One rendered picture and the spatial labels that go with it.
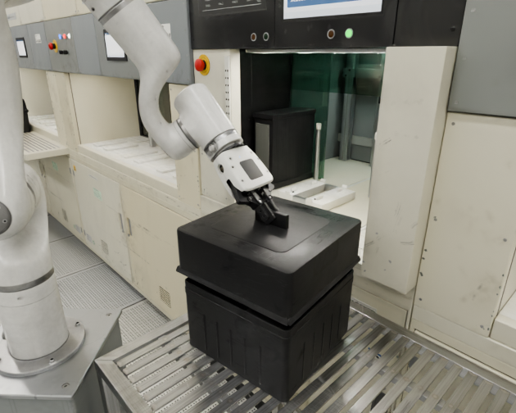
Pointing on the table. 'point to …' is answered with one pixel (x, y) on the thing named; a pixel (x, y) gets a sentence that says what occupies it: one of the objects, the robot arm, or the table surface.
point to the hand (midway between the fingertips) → (268, 211)
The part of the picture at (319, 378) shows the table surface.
